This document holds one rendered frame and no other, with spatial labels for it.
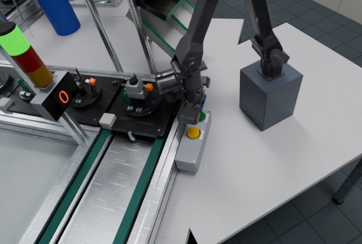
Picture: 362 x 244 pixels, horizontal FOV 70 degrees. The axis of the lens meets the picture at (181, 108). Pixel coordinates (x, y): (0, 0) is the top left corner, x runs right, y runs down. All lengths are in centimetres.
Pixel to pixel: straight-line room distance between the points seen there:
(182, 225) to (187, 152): 21
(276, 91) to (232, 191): 34
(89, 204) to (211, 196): 38
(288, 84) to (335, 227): 113
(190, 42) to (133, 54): 77
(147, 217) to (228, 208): 25
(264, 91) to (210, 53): 52
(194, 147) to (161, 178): 14
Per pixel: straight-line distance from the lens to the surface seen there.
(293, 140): 98
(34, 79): 72
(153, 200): 78
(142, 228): 77
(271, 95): 84
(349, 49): 283
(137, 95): 90
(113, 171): 91
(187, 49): 66
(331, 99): 113
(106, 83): 111
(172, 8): 99
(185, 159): 81
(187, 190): 88
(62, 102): 77
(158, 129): 88
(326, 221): 182
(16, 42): 67
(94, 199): 90
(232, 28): 145
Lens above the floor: 166
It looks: 49 degrees down
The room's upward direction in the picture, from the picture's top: 14 degrees counter-clockwise
